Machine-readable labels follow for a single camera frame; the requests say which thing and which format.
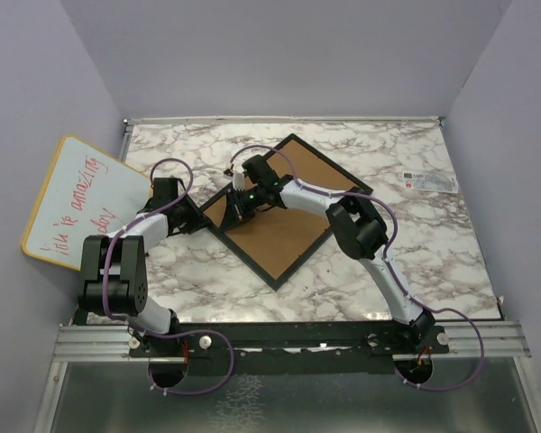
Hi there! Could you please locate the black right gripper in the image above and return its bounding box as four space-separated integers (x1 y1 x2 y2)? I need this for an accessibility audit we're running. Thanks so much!
220 186 265 234

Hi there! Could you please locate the brown backing board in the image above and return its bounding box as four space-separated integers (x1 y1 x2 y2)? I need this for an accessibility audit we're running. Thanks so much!
206 140 367 283

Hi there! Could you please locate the black picture frame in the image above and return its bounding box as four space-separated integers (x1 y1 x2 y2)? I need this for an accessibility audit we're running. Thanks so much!
200 133 375 293

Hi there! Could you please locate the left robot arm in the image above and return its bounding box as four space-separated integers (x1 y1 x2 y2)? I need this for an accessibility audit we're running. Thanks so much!
78 177 209 356

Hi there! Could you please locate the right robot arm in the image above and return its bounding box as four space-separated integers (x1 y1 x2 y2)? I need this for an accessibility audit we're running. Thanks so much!
219 155 435 353

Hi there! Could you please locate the yellow rimmed whiteboard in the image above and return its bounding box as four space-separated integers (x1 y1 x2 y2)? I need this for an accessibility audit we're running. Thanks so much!
22 134 151 271

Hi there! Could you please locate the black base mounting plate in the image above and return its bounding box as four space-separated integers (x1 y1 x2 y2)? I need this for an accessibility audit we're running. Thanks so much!
129 321 449 377

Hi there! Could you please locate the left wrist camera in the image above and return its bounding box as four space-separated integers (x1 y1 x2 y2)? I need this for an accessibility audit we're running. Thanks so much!
146 177 185 211

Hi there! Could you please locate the aluminium rail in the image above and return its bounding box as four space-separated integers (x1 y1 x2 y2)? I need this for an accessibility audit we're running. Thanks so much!
51 321 531 363

